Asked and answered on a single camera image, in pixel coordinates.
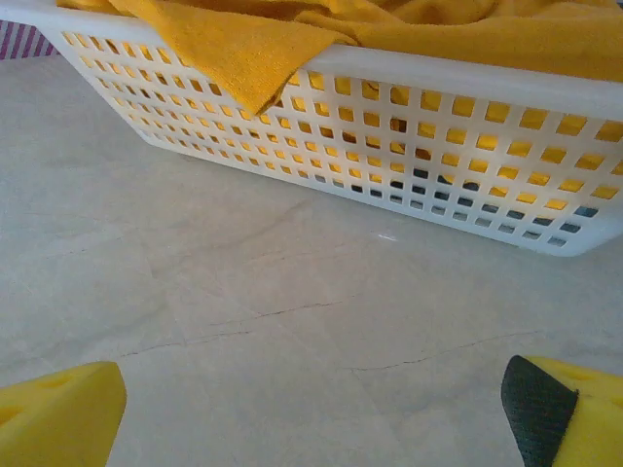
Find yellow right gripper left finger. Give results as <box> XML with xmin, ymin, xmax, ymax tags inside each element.
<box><xmin>0</xmin><ymin>360</ymin><xmax>128</xmax><ymax>467</ymax></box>

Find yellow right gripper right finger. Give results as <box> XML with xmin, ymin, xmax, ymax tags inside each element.
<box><xmin>500</xmin><ymin>354</ymin><xmax>623</xmax><ymax>467</ymax></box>

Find yellow t-shirt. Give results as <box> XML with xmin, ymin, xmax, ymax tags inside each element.
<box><xmin>55</xmin><ymin>0</ymin><xmax>623</xmax><ymax>215</ymax></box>

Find white perforated plastic basket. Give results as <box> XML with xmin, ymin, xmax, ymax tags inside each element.
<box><xmin>0</xmin><ymin>7</ymin><xmax>623</xmax><ymax>259</ymax></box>

